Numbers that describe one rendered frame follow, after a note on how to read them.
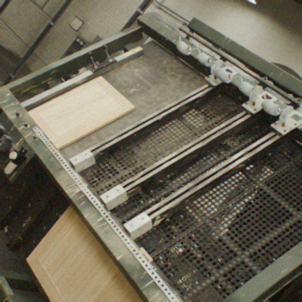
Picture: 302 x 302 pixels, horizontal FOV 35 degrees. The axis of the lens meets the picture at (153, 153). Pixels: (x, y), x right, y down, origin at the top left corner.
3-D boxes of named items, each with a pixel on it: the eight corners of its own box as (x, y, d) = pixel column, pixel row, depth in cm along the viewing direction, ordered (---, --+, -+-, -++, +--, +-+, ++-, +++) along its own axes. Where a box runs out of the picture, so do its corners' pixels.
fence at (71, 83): (21, 108, 319) (20, 103, 316) (139, 50, 350) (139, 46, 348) (25, 112, 316) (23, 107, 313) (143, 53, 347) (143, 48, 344)
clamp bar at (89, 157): (70, 165, 277) (59, 135, 260) (227, 79, 316) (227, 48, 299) (78, 175, 271) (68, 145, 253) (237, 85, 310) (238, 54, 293)
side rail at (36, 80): (10, 97, 339) (5, 85, 331) (139, 36, 375) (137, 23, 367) (13, 101, 335) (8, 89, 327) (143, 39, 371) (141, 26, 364)
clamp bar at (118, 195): (100, 201, 255) (91, 172, 238) (264, 104, 295) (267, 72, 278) (109, 214, 249) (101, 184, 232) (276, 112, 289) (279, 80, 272)
